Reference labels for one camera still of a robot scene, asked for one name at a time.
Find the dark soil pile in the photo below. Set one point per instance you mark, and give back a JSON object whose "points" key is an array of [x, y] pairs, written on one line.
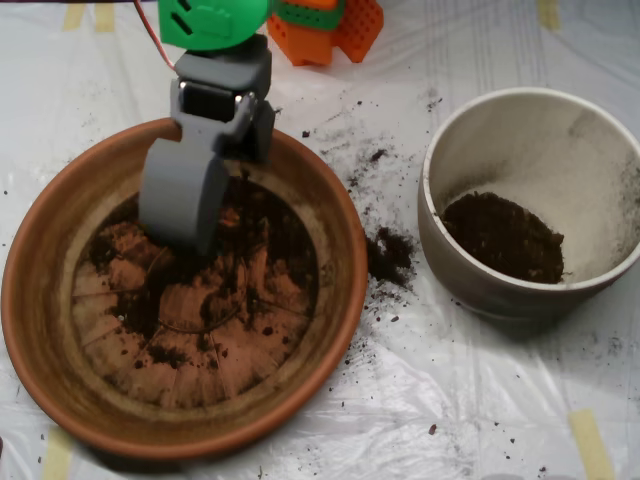
{"points": [[280, 235]]}

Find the white plant pot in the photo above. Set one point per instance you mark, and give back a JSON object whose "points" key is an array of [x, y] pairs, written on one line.
{"points": [[500, 305]]}

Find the beige masking tape strip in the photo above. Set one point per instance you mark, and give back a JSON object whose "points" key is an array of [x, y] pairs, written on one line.
{"points": [[75, 17], [57, 455], [105, 19], [549, 15], [592, 445]]}

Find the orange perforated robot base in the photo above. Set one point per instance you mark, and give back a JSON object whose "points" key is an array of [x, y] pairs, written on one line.
{"points": [[310, 45]]}

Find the terracotta plant saucer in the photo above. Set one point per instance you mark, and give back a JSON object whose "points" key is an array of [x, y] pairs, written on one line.
{"points": [[35, 340]]}

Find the dark soil heap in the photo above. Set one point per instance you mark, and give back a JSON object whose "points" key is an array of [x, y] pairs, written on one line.
{"points": [[505, 245]]}

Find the clear plastic cover sheet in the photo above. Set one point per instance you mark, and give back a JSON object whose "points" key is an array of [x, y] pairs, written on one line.
{"points": [[450, 400]]}

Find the spilled soil clump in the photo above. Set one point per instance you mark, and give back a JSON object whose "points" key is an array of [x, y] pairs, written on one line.
{"points": [[390, 257]]}

